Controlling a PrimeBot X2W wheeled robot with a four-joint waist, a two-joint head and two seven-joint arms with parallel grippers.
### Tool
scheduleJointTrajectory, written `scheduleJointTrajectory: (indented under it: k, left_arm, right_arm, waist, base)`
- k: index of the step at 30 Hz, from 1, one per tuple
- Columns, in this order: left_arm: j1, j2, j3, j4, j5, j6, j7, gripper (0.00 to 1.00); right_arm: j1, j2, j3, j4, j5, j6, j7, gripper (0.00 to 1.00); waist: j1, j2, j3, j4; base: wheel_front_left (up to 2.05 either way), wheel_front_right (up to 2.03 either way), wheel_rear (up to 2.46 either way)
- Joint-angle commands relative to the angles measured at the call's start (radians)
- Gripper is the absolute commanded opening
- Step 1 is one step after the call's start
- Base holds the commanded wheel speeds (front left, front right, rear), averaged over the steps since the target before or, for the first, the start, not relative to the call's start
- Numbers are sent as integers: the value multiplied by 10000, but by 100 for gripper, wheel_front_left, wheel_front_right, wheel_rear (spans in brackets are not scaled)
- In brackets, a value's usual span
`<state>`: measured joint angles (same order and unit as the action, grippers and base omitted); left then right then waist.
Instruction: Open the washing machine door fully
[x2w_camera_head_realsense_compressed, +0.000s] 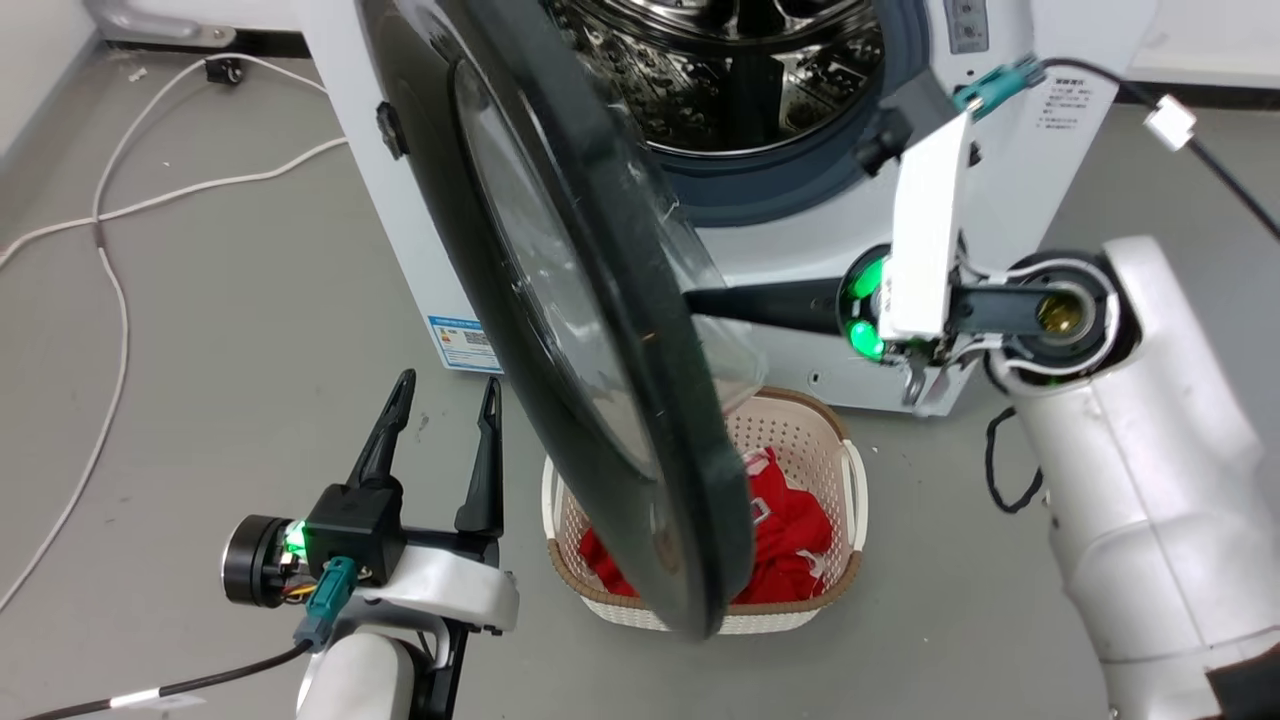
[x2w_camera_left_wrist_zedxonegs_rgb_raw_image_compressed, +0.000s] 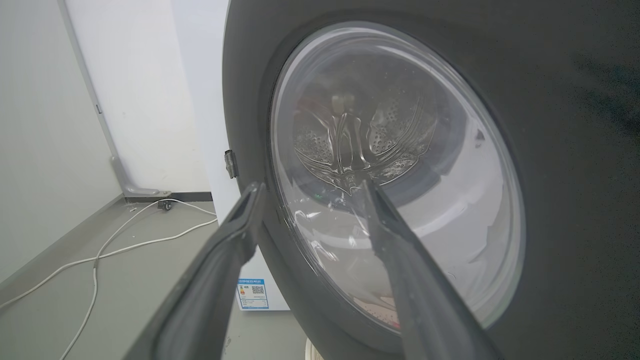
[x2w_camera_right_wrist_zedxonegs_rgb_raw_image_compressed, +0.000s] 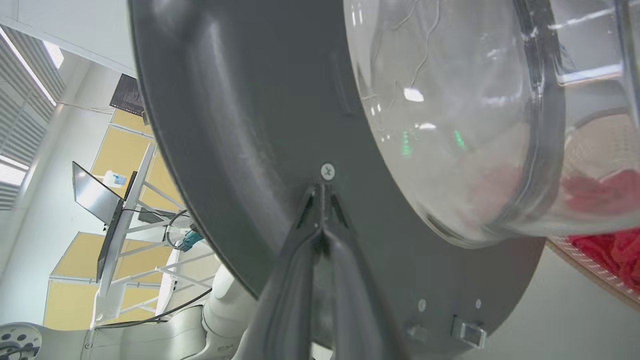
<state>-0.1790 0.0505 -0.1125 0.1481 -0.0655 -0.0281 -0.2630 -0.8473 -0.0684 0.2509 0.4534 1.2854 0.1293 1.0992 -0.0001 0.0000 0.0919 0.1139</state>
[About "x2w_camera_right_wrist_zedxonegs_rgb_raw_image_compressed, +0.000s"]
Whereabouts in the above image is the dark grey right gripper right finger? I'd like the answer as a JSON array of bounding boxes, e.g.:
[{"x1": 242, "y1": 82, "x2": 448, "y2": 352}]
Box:
[{"x1": 323, "y1": 185, "x2": 409, "y2": 360}]

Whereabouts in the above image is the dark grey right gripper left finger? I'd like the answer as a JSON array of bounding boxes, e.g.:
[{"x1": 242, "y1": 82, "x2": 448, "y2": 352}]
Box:
[{"x1": 239, "y1": 185, "x2": 324, "y2": 360}]

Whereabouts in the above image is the grey washing machine door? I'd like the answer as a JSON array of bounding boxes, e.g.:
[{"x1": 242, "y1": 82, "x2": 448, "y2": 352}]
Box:
[{"x1": 127, "y1": 0, "x2": 640, "y2": 357}]

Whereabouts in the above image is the yellow partition panel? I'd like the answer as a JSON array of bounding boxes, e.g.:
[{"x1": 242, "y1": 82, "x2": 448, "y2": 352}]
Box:
[
  {"x1": 43, "y1": 231, "x2": 222, "y2": 331},
  {"x1": 91, "y1": 107, "x2": 187, "y2": 212}
]

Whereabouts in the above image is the flat computer monitor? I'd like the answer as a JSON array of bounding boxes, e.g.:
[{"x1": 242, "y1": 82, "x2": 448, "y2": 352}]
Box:
[{"x1": 72, "y1": 161, "x2": 124, "y2": 227}]

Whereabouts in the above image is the red cloth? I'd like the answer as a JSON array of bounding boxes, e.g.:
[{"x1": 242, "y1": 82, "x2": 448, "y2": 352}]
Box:
[{"x1": 562, "y1": 169, "x2": 640, "y2": 296}]

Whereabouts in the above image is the teal cable connector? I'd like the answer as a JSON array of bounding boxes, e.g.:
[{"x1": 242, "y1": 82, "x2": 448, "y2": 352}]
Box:
[{"x1": 180, "y1": 230, "x2": 204, "y2": 252}]

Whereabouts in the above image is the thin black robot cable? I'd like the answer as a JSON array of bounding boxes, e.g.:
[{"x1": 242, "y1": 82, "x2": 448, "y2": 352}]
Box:
[{"x1": 95, "y1": 287, "x2": 213, "y2": 329}]

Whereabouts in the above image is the white metal frame stand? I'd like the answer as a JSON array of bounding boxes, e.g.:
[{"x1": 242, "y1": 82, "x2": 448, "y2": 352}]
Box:
[{"x1": 91, "y1": 142, "x2": 217, "y2": 328}]

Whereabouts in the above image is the black wall panel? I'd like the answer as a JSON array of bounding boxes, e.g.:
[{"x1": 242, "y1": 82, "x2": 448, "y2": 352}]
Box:
[{"x1": 109, "y1": 73, "x2": 147, "y2": 117}]

